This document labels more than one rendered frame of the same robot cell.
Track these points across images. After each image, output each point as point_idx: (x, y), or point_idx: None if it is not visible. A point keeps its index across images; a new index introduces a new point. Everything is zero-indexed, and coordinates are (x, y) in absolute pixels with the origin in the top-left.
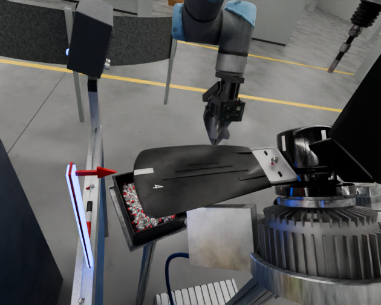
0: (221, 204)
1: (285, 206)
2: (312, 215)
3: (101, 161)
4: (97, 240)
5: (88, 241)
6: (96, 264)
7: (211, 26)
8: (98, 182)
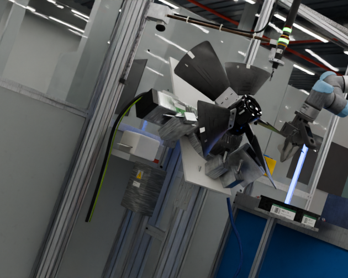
0: (256, 158)
1: (232, 137)
2: None
3: (347, 246)
4: (293, 228)
5: (291, 186)
6: (283, 223)
7: None
8: (323, 221)
